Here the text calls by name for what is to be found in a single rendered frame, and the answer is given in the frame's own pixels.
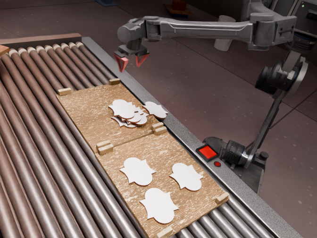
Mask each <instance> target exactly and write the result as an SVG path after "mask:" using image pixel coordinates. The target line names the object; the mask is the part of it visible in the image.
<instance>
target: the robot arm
mask: <svg viewBox="0 0 317 238"><path fill-rule="evenodd" d="M270 2H271V0H242V10H241V14H240V15H241V22H201V21H179V20H175V19H172V18H165V17H158V16H145V17H143V18H142V20H141V18H138V19H137V18H132V19H130V21H128V23H127V24H125V25H123V26H121V27H119V28H118V30H117V36H118V38H119V40H120V41H122V42H124V43H126V44H124V45H120V46H119V47H118V50H117V51H115V52H114V57H115V59H116V61H117V64H118V68H119V71H120V72H121V73H122V72H123V71H124V69H125V67H126V65H127V63H128V61H129V60H128V59H127V58H125V55H123V54H122V53H126V55H127V56H130V55H132V54H135V55H136V66H137V67H139V66H140V65H141V64H142V63H143V62H144V61H145V59H146V58H147V57H148V56H149V54H150V52H149V51H148V50H147V48H146V47H144V46H143V45H141V43H142V38H144V40H149V42H159V41H160V40H162V39H169V38H174V37H189V38H209V39H229V40H238V41H243V42H246V43H247V50H257V51H267V50H269V46H272V45H277V44H281V43H287V42H291V41H293V34H294V28H295V25H296V20H297V17H296V16H286V17H283V16H281V15H279V14H278V13H276V12H274V11H272V10H270V9H268V7H269V5H270ZM254 24H256V32H255V39H254V40H252V35H253V27H254ZM140 56H143V58H142V59H141V61H140V62H139V57H140ZM120 59H121V61H122V63H123V64H122V68H121V64H120Z"/></svg>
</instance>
